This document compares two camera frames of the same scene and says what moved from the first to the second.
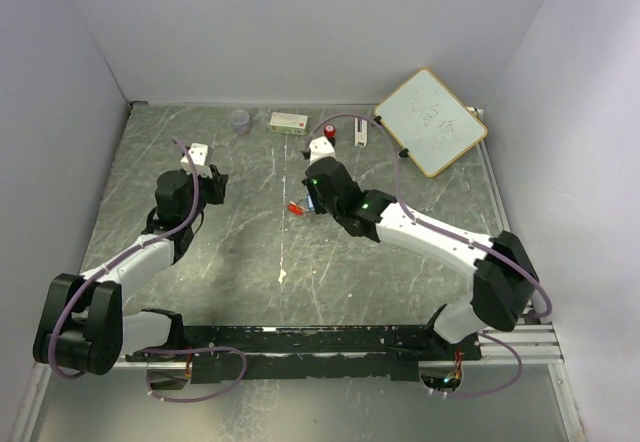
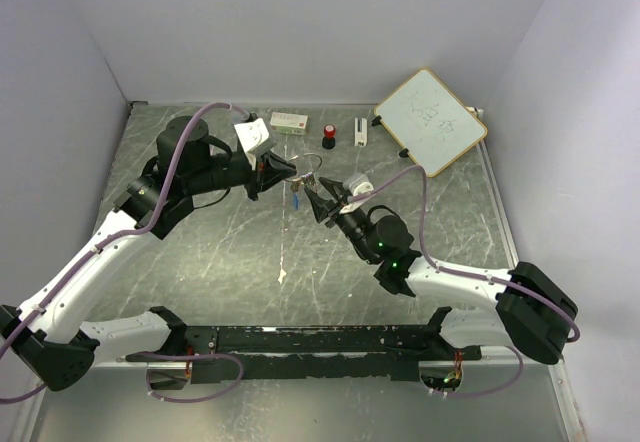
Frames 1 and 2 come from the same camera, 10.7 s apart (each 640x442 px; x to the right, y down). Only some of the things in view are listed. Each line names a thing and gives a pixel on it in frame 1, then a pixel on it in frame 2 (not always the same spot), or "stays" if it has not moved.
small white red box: x=360 y=132 stays
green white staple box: x=289 y=124 stays
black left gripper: x=217 y=185 -> x=269 y=170
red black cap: x=330 y=131 stays
